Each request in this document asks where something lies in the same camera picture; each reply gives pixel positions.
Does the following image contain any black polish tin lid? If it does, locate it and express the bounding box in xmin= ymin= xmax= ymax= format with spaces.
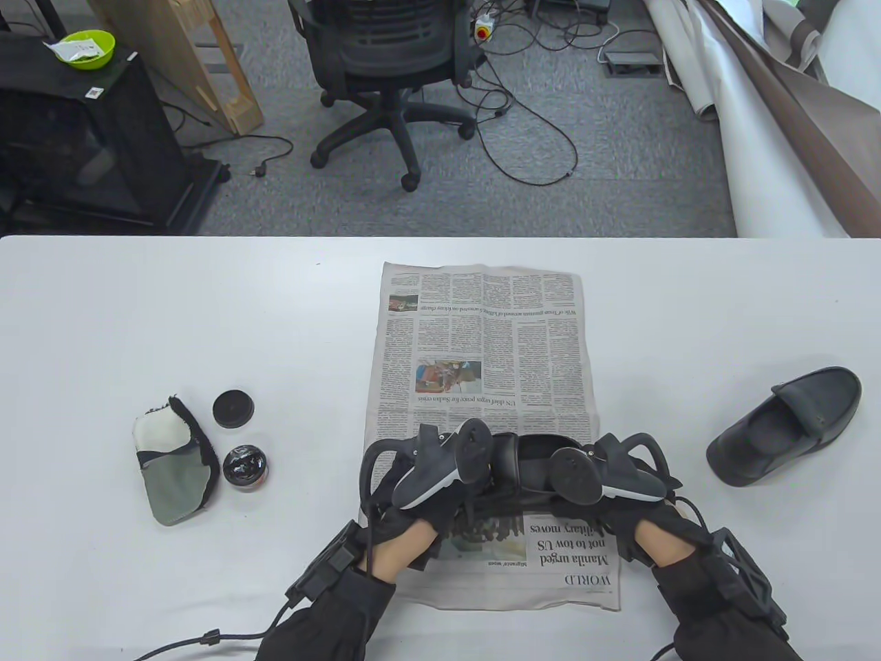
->
xmin=212 ymin=390 xmax=255 ymax=429

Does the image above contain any black leather shoe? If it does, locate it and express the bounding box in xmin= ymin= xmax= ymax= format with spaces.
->
xmin=482 ymin=432 xmax=606 ymax=516
xmin=706 ymin=366 xmax=863 ymax=488

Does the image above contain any newspaper sheet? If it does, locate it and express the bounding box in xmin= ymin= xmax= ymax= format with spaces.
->
xmin=358 ymin=262 xmax=622 ymax=613

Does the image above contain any person's right forearm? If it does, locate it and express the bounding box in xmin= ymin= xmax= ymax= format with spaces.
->
xmin=649 ymin=551 xmax=805 ymax=661

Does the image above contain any black floor cable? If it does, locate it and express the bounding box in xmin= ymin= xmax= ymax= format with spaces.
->
xmin=454 ymin=0 xmax=620 ymax=187

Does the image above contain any black cabinet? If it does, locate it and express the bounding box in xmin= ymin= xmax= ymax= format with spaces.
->
xmin=0 ymin=31 xmax=232 ymax=236

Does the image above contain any grey and white polishing mitt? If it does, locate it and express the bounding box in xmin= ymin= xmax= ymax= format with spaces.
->
xmin=131 ymin=394 xmax=222 ymax=527

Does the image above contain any white packet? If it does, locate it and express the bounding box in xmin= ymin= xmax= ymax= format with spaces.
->
xmin=43 ymin=38 xmax=102 ymax=64

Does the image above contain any white rolled sheet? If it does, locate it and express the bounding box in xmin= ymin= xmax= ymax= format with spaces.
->
xmin=643 ymin=0 xmax=881 ymax=239

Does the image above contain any black power cable with plug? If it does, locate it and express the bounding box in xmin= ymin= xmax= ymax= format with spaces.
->
xmin=162 ymin=100 xmax=295 ymax=181

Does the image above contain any person's left hand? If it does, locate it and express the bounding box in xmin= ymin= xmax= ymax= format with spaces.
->
xmin=365 ymin=482 xmax=502 ymax=576

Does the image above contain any brown rolled sheet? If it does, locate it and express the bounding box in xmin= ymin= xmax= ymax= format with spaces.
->
xmin=694 ymin=0 xmax=881 ymax=239

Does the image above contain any person's left forearm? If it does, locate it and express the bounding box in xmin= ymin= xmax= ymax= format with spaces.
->
xmin=257 ymin=566 xmax=398 ymax=661

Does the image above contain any green bowl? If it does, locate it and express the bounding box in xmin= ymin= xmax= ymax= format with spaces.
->
xmin=54 ymin=30 xmax=117 ymax=72

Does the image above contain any grey floor outlet box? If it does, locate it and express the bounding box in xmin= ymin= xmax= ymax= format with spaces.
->
xmin=600 ymin=51 xmax=663 ymax=79

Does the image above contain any black office chair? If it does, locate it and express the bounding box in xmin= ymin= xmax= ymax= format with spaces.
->
xmin=287 ymin=0 xmax=491 ymax=193

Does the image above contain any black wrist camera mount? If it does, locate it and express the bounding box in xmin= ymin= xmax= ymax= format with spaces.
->
xmin=701 ymin=526 xmax=791 ymax=629
xmin=284 ymin=520 xmax=378 ymax=608

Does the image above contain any person's right hand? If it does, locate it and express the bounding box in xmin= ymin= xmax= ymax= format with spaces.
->
xmin=591 ymin=497 xmax=697 ymax=574

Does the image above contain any black and white hand controller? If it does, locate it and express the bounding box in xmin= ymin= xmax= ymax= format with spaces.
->
xmin=549 ymin=432 xmax=683 ymax=509
xmin=359 ymin=417 xmax=495 ymax=514

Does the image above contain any wooden frame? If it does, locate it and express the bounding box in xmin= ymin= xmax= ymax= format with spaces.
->
xmin=88 ymin=0 xmax=266 ymax=136

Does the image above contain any open black polish tin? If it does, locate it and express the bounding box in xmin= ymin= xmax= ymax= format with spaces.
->
xmin=222 ymin=445 xmax=268 ymax=490

